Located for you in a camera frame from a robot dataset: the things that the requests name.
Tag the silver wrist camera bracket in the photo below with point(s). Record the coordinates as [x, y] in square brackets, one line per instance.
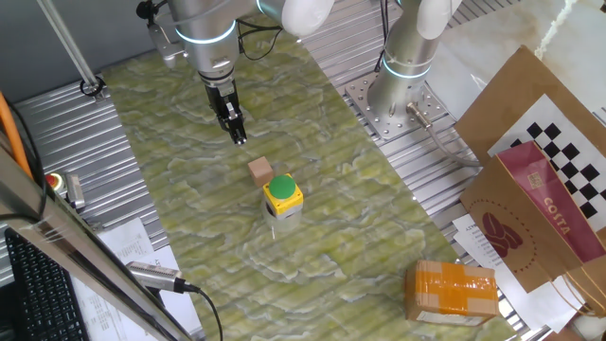
[163, 45]

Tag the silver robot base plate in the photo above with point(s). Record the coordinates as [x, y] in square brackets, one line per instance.
[379, 123]

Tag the emergency stop switch box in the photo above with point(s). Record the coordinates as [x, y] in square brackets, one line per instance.
[73, 189]

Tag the orange tube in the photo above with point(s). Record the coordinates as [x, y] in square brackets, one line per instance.
[13, 132]

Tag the cardboard box with orange tape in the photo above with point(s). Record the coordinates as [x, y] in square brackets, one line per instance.
[450, 291]

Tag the brown maroon Costa paper bag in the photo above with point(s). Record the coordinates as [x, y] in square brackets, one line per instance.
[516, 222]

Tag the silver ribbed camera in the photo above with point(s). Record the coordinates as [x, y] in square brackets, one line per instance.
[154, 276]

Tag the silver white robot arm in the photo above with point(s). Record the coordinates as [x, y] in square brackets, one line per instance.
[407, 47]

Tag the metal frame bar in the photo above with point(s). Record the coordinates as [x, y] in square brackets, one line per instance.
[71, 241]

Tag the thin metal pole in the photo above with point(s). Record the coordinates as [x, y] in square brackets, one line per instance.
[71, 47]

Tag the small wooden cube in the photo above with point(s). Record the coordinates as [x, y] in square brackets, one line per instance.
[260, 171]

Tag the black white checkerboard sheet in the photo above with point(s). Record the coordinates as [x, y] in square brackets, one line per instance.
[568, 142]

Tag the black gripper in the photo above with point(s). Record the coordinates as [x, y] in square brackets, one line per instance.
[223, 104]

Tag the green marble pattern mat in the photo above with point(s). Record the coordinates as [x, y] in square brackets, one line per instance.
[331, 265]

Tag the yellow box with green button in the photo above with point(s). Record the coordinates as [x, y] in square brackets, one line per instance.
[282, 194]

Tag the white marble pattern sheet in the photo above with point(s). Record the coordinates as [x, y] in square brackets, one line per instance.
[497, 28]

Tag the black keyboard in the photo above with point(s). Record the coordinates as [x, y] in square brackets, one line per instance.
[42, 293]

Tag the printed paper sheets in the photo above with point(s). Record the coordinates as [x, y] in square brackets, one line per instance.
[128, 241]
[502, 279]

